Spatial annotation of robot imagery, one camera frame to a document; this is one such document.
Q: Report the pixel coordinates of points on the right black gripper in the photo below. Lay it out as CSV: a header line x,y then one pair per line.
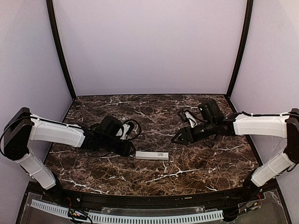
x,y
188,133

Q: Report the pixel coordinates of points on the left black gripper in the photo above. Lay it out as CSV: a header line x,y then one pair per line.
x,y
123,147

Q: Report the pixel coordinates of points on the white remote control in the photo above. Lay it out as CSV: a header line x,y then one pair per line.
x,y
151,155

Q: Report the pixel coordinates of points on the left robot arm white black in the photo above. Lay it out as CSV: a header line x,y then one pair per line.
x,y
110,134

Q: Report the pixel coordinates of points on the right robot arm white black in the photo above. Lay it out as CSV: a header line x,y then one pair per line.
x,y
213,122

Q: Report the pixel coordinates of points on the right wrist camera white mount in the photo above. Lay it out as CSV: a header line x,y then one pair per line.
x,y
187,117

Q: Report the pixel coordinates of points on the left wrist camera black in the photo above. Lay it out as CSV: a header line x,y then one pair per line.
x,y
125,131

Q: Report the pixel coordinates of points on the black front rail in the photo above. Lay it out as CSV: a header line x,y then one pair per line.
x,y
225,199

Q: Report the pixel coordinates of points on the grey slotted cable duct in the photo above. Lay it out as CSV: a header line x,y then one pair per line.
x,y
193,215

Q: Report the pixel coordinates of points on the right black frame post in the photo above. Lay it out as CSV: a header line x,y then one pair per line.
x,y
241,49

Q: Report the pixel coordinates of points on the black frame post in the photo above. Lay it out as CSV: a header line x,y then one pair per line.
x,y
59,48
241,49

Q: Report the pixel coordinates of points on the left black frame post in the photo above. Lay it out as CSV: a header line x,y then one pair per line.
x,y
59,48

